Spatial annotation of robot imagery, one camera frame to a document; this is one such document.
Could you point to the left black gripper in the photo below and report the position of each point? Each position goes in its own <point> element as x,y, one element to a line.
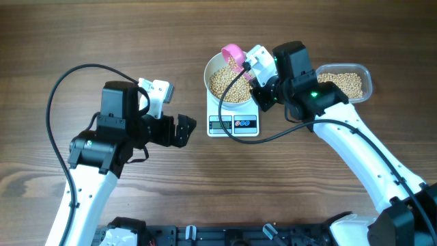
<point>166,137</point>

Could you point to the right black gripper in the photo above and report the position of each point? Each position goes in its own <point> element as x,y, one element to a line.
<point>257,91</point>

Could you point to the pink plastic measuring scoop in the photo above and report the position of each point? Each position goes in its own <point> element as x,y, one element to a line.
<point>234,56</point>

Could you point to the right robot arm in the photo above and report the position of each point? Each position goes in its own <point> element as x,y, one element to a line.
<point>406,205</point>

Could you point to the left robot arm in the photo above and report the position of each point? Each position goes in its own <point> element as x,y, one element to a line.
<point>130,117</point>

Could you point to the soybeans in white bowl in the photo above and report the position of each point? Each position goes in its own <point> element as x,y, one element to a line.
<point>220,80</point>

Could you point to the white digital kitchen scale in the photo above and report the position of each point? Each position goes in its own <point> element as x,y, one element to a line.
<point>239,119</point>

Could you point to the white bowl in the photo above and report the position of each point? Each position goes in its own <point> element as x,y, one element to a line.
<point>216,63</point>

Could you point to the pile of soybeans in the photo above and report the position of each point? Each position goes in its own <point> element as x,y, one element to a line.
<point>349,83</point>

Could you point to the clear plastic container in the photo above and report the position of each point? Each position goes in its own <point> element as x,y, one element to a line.
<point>360,70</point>

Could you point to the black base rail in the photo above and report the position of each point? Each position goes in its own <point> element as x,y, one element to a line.
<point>191,235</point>

